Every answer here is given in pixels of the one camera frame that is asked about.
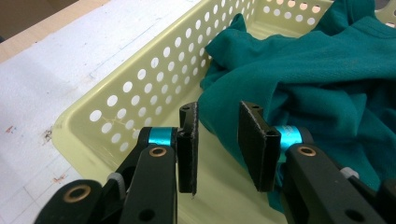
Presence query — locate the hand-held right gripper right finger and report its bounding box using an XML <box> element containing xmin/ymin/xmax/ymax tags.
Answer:
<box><xmin>237</xmin><ymin>101</ymin><xmax>282</xmax><ymax>193</ymax></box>

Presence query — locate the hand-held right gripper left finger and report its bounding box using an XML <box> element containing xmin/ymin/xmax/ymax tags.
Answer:
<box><xmin>177</xmin><ymin>101</ymin><xmax>200</xmax><ymax>197</ymax></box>

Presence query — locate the pale yellow perforated plastic basket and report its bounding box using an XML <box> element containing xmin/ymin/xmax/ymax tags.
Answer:
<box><xmin>50</xmin><ymin>0</ymin><xmax>396</xmax><ymax>224</ymax></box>

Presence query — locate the teal green cloth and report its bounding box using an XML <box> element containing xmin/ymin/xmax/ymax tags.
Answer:
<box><xmin>197</xmin><ymin>0</ymin><xmax>396</xmax><ymax>215</ymax></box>

